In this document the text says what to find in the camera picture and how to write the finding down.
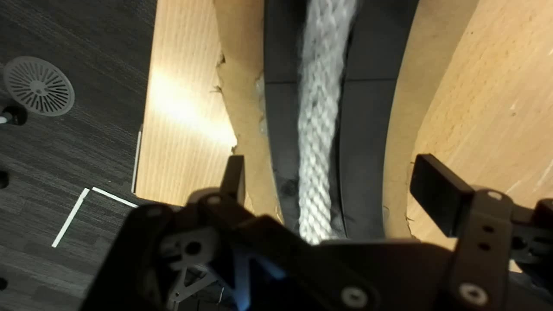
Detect black curved track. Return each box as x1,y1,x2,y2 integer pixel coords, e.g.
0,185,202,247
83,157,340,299
262,0,421,243

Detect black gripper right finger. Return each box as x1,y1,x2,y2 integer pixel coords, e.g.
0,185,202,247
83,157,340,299
409,152,515,311

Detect round grey floor grille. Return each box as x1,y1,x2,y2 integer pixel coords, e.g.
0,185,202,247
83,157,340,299
1,55,76,119

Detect white braided rope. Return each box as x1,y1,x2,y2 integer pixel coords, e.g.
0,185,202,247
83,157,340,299
295,0,359,247

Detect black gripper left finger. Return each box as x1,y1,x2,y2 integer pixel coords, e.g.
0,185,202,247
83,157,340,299
188,154,309,273

